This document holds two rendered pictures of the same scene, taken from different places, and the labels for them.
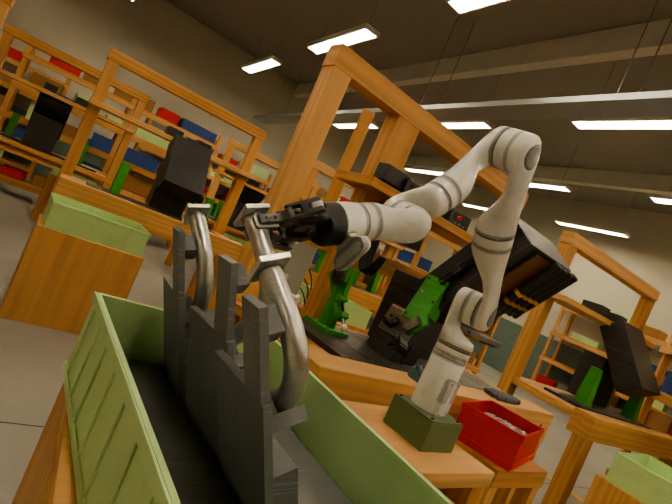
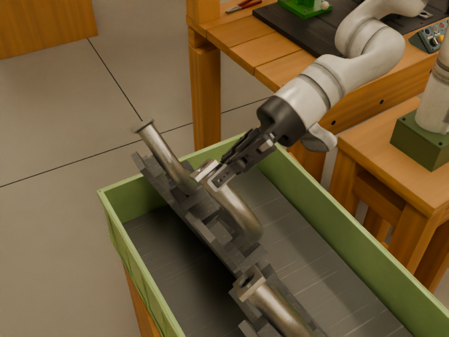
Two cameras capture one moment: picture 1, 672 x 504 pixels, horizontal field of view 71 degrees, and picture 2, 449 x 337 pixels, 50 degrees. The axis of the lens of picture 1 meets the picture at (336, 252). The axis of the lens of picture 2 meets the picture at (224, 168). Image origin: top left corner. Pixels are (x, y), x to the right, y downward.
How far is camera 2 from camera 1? 0.54 m
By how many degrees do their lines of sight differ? 44
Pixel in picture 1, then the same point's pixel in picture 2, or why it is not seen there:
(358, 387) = (357, 99)
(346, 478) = (365, 274)
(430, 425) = (439, 152)
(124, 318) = (130, 192)
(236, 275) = (218, 244)
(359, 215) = (314, 105)
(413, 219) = (380, 61)
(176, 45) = not seen: outside the picture
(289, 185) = not seen: outside the picture
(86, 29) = not seen: outside the picture
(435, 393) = (440, 116)
